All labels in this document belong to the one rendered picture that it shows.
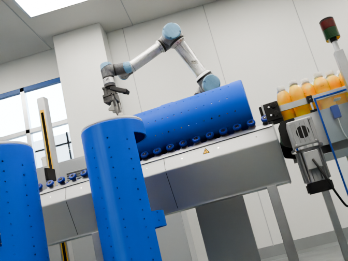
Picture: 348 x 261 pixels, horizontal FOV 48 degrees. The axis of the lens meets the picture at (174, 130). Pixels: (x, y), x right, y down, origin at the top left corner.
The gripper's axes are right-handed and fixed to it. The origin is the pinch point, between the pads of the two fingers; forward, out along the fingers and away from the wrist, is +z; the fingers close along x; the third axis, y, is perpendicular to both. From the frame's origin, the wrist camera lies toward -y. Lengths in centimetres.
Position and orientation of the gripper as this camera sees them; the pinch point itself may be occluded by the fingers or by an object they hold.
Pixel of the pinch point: (119, 113)
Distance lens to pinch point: 245.2
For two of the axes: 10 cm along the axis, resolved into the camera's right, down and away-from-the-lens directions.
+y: -9.3, 3.0, 2.1
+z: 2.4, 9.3, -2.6
